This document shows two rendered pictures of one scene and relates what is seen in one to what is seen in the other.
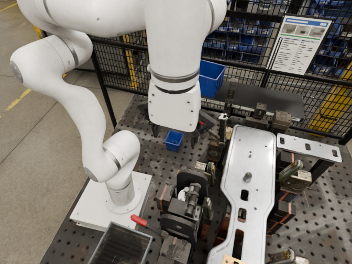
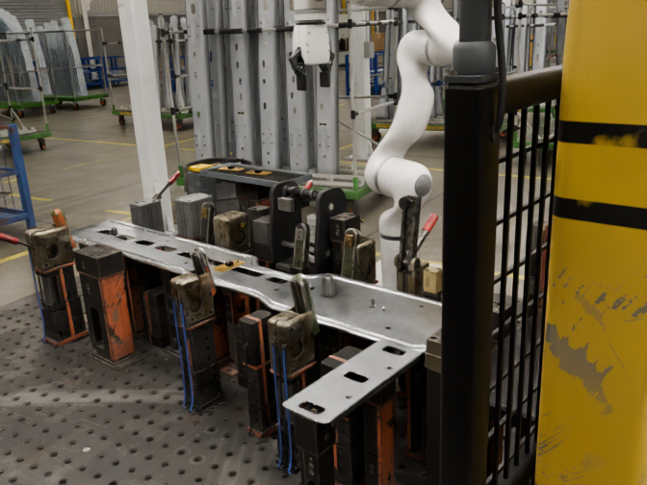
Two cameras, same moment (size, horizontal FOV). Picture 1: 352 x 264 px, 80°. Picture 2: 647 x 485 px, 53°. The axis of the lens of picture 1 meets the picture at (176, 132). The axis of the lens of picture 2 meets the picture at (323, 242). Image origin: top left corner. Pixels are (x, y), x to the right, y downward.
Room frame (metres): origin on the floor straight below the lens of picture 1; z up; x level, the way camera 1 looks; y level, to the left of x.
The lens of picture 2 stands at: (0.97, -1.62, 1.59)
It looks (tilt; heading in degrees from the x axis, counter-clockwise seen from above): 18 degrees down; 112
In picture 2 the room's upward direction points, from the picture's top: 3 degrees counter-clockwise
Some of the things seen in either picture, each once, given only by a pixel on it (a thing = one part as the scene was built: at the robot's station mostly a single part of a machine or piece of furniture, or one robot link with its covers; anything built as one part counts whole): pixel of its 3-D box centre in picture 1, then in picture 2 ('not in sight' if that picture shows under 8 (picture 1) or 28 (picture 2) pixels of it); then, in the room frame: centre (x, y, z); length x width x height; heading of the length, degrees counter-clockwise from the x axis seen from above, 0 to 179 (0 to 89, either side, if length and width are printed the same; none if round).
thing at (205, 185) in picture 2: not in sight; (207, 233); (-0.22, 0.28, 0.92); 0.08 x 0.08 x 0.44; 71
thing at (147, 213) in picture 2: not in sight; (151, 252); (-0.37, 0.15, 0.88); 0.11 x 0.10 x 0.36; 71
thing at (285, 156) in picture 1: (279, 172); (349, 420); (0.58, -0.55, 0.84); 0.11 x 0.10 x 0.28; 71
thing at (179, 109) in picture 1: (175, 99); (311, 41); (0.32, 0.00, 1.55); 0.10 x 0.07 x 0.11; 71
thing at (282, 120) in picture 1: (272, 138); (452, 422); (0.79, -0.56, 0.88); 0.08 x 0.08 x 0.36; 71
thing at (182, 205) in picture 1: (185, 221); (309, 269); (0.30, -0.04, 0.94); 0.18 x 0.13 x 0.49; 161
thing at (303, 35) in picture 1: (295, 46); not in sight; (1.06, -0.63, 1.30); 0.23 x 0.02 x 0.31; 71
